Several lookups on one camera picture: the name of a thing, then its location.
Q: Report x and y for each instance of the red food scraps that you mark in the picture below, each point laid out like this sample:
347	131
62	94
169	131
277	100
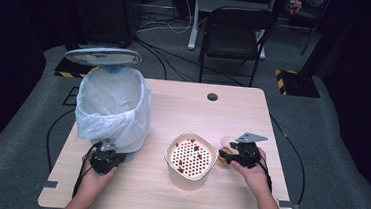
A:
196	149

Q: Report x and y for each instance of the black folding chair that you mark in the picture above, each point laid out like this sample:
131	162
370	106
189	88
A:
234	31

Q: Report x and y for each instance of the dark metal stand post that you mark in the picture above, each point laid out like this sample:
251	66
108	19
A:
72	25
317	44

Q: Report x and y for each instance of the person's right hand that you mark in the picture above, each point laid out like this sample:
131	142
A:
254	178

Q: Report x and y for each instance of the grey table clamp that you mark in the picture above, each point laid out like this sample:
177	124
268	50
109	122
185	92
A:
287	204
48	184

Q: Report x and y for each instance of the cream strainer basket bowl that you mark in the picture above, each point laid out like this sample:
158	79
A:
187	180

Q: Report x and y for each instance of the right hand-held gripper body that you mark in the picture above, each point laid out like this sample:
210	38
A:
248	153

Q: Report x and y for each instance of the white plastic bin liner bag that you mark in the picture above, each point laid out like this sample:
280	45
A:
115	125

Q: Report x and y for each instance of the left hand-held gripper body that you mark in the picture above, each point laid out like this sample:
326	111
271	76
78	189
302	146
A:
103	161

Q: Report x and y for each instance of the white grey pedal trash bin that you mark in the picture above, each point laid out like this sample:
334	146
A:
103	57

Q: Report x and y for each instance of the white metal desk frame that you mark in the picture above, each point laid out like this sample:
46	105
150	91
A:
194	25

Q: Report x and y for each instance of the person's left hand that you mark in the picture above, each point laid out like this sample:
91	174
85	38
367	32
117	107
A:
95	181

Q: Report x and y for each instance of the black base plate striped edge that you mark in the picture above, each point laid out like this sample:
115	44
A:
63	68
300	85

